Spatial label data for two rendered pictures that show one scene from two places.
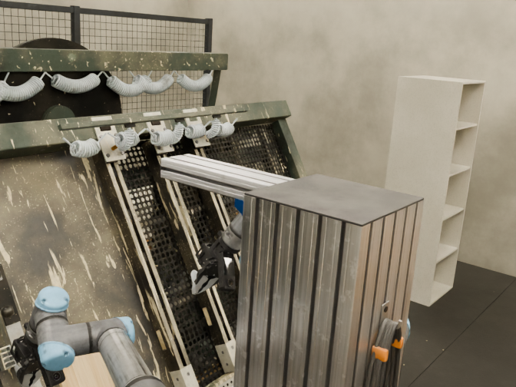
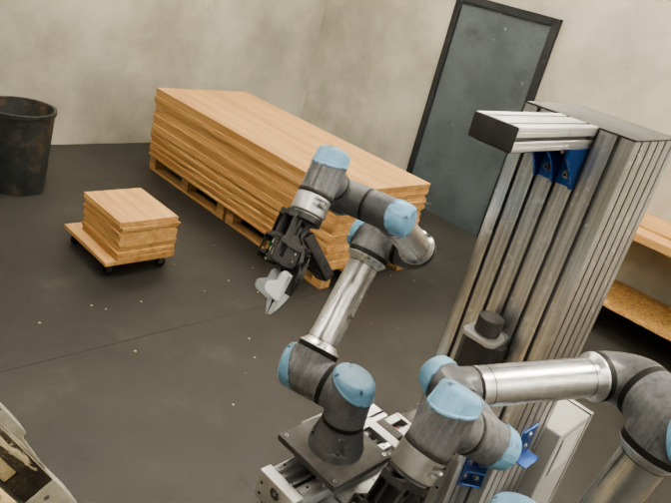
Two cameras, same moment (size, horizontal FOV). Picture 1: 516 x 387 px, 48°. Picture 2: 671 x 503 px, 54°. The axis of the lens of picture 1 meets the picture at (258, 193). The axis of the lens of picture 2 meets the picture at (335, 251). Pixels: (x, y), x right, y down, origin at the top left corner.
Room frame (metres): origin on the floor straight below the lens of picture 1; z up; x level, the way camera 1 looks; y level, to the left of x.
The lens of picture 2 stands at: (1.48, 1.33, 2.21)
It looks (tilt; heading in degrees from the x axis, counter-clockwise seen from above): 24 degrees down; 272
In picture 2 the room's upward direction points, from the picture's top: 15 degrees clockwise
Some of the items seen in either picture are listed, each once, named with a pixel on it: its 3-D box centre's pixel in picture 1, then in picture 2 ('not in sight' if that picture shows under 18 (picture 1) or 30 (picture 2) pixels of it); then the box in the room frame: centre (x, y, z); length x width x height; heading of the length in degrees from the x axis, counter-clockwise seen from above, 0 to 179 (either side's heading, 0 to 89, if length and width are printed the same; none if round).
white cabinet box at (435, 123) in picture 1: (427, 188); not in sight; (5.29, -1.60, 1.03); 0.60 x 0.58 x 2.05; 142
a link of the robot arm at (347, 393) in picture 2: not in sight; (347, 394); (1.40, -0.10, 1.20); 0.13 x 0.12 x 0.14; 158
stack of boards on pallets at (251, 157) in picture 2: not in sight; (276, 175); (2.33, -4.11, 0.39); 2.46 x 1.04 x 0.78; 142
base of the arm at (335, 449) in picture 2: not in sight; (339, 430); (1.39, -0.10, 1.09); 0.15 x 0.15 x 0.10
